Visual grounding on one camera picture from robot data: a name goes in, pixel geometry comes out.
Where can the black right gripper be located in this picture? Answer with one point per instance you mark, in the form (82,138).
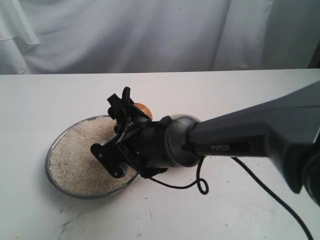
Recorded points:
(142,142)

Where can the brown wooden cup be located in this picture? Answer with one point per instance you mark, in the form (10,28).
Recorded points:
(144,109)

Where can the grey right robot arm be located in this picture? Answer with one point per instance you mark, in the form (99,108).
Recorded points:
(285,130)

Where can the white bowl of rice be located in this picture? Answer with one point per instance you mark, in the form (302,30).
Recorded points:
(175,116)

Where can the metal plate of rice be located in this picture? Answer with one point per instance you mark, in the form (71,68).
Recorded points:
(73,170)

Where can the white backdrop curtain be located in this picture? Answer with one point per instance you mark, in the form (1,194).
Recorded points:
(140,36)

